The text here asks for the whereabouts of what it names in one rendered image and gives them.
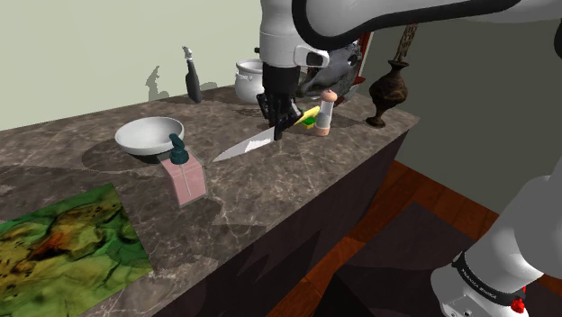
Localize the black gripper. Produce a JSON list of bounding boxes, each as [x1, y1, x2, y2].
[[256, 63, 304, 142]]

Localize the yellow green sponge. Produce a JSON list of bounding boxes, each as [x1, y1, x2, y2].
[[293, 104, 322, 131]]

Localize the white ceramic pot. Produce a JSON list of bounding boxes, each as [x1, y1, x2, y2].
[[234, 59, 267, 104]]

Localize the beige and grey pepper mill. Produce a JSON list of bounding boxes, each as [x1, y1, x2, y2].
[[312, 88, 339, 138]]

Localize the dark spray bottle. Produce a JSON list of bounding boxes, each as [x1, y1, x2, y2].
[[181, 45, 204, 104]]

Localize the pink soap dispenser teal pump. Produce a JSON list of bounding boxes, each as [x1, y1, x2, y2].
[[159, 132, 208, 209]]

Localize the bronze vase with dried stem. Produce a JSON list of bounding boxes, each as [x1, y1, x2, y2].
[[365, 23, 419, 130]]

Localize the white bowl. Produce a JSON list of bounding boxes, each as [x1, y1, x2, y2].
[[114, 115, 186, 157]]

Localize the green yellow patterned mat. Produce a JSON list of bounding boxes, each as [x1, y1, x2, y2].
[[0, 183, 154, 317]]

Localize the black-handled kitchen knife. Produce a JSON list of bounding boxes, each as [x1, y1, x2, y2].
[[212, 126, 286, 163]]

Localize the animal skull picture red frame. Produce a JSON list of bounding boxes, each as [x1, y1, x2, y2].
[[300, 31, 375, 105]]

